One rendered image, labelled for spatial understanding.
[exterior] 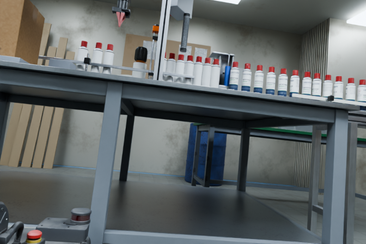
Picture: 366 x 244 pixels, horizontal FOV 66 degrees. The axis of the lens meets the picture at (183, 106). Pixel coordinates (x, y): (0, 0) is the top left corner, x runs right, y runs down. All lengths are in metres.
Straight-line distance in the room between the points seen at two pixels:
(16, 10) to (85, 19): 3.72
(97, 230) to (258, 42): 4.55
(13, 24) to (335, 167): 1.46
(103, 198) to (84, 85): 0.45
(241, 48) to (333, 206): 4.02
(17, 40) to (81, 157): 3.55
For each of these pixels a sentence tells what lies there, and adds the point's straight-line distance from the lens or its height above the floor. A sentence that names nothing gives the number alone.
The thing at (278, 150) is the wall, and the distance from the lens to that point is 5.18.
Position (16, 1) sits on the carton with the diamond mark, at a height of 1.09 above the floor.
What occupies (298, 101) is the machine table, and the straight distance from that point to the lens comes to 1.29.
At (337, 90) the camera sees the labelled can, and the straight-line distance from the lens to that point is 1.95.
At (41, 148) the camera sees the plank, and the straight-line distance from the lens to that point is 4.37.
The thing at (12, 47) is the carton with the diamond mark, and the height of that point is 0.90.
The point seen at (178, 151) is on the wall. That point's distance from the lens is 4.67.
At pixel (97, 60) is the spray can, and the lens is 1.63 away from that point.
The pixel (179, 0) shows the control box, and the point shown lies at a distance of 1.58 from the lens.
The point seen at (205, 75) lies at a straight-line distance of 1.62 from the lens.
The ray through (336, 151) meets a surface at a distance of 1.41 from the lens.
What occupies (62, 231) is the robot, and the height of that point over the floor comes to 0.27.
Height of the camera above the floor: 0.61
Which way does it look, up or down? 6 degrees up
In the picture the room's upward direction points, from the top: 6 degrees clockwise
